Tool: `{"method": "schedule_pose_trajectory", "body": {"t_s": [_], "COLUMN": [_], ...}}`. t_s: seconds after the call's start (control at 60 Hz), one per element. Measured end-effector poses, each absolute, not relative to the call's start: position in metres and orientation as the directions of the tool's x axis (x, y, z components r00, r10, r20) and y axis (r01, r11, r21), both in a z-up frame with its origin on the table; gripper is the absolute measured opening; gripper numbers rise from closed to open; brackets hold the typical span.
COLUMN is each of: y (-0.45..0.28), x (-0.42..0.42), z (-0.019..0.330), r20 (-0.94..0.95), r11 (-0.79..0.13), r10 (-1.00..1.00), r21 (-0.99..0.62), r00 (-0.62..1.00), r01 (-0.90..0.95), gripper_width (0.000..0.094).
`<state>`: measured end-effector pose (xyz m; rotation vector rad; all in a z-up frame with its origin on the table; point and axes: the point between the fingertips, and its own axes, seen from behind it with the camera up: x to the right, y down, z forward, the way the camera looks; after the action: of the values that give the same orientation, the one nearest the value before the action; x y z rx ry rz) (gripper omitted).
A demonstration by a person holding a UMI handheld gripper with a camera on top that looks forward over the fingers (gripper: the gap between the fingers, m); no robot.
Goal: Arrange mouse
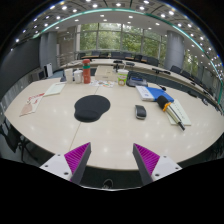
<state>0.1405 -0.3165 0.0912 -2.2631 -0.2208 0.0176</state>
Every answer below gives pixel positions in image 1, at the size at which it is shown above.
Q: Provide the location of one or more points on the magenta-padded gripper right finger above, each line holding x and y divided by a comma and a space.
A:
155, 166

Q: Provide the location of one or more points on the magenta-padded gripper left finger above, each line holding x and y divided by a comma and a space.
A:
68, 166

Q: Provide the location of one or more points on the black computer mouse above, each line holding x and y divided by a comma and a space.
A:
140, 112

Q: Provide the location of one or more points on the black mouse pad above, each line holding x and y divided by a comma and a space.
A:
90, 108

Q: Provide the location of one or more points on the white booklet with dark text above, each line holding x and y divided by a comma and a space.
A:
182, 115

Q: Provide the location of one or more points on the red and beige leaflet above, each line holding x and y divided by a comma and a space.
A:
31, 105

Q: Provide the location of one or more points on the blue and white book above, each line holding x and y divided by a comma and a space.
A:
156, 92

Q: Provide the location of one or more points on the white booklet with red heading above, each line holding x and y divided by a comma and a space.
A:
54, 89

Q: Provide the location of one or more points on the colourful sticker sheet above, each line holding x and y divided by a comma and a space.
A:
103, 84

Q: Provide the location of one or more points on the white lidded mug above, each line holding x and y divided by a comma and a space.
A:
78, 77

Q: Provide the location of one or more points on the white paper cup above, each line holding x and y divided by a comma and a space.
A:
68, 75

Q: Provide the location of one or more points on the green printed cup with straw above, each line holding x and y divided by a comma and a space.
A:
122, 78

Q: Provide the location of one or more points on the red drink bottle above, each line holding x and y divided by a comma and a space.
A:
86, 73

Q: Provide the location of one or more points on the wide black desk microphone unit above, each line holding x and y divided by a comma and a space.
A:
161, 70

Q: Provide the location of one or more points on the white standing appliance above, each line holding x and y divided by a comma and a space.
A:
49, 70

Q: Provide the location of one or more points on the beige cardboard box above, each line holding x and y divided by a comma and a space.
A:
105, 73

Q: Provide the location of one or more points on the row of dark office chairs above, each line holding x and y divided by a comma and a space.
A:
153, 61

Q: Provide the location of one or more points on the round ceiling lights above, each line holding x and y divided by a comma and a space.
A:
100, 15

